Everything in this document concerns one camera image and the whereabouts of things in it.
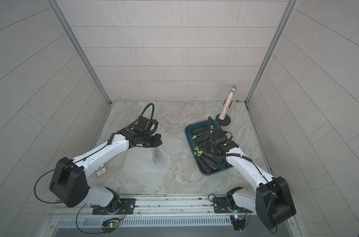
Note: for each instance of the small printed card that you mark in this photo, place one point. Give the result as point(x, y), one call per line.
point(101, 171)

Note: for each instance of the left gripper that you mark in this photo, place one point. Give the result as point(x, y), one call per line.
point(158, 137)

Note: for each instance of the teal plastic bin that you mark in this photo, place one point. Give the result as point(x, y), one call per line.
point(201, 142)

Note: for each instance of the clear zip-top bag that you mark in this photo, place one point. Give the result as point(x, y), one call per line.
point(139, 165)

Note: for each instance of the left controller board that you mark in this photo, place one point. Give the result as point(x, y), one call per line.
point(110, 225)

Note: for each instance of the eggplant at bin front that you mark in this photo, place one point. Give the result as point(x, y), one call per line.
point(206, 164)

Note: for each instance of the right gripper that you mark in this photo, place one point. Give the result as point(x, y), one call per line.
point(214, 153)

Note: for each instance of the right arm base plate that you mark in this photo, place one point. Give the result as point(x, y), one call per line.
point(220, 205)

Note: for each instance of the controller board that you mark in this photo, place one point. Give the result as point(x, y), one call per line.
point(110, 225)
point(238, 222)

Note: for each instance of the aluminium mounting rail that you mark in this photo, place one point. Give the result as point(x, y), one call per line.
point(152, 205)

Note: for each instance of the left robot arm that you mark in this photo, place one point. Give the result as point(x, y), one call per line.
point(69, 181)

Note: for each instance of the eggplant at bin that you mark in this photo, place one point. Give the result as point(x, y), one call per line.
point(206, 164)
point(203, 129)

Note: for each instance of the right controller board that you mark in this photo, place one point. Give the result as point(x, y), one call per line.
point(238, 222)

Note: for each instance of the eggplant at bin back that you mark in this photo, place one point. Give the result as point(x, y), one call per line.
point(203, 129)

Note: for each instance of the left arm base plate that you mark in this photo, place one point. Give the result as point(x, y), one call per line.
point(116, 207)

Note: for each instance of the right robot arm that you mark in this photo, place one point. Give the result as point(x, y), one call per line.
point(272, 201)

